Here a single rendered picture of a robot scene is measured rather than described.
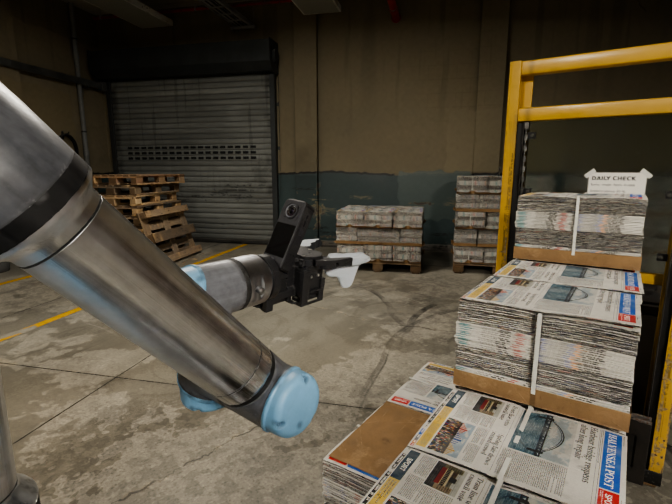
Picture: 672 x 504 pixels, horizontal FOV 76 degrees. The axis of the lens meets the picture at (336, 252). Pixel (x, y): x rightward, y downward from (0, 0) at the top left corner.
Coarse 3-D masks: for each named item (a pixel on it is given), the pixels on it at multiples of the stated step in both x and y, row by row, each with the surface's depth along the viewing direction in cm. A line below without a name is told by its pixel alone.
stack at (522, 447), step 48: (432, 432) 92; (480, 432) 92; (528, 432) 92; (576, 432) 91; (624, 432) 92; (384, 480) 77; (432, 480) 77; (480, 480) 77; (528, 480) 77; (576, 480) 77; (624, 480) 77
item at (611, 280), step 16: (496, 272) 133; (512, 272) 132; (528, 272) 132; (544, 272) 132; (560, 272) 132; (576, 272) 132; (592, 272) 133; (608, 272) 133; (624, 272) 133; (592, 288) 115; (608, 288) 113; (624, 288) 114; (640, 288) 114
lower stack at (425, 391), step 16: (432, 368) 172; (448, 368) 172; (416, 384) 159; (432, 384) 159; (448, 384) 159; (400, 400) 148; (416, 400) 148; (432, 400) 148; (352, 432) 130; (336, 464) 116; (336, 480) 116; (352, 480) 113; (368, 480) 110; (336, 496) 117; (352, 496) 114
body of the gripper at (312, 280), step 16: (304, 256) 68; (320, 256) 69; (272, 272) 63; (304, 272) 67; (320, 272) 71; (272, 288) 63; (288, 288) 68; (304, 288) 68; (320, 288) 71; (272, 304) 66; (304, 304) 69
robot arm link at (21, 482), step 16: (0, 384) 40; (0, 400) 40; (0, 416) 40; (0, 432) 40; (0, 448) 40; (0, 464) 40; (0, 480) 40; (16, 480) 42; (32, 480) 45; (0, 496) 40; (16, 496) 41; (32, 496) 43
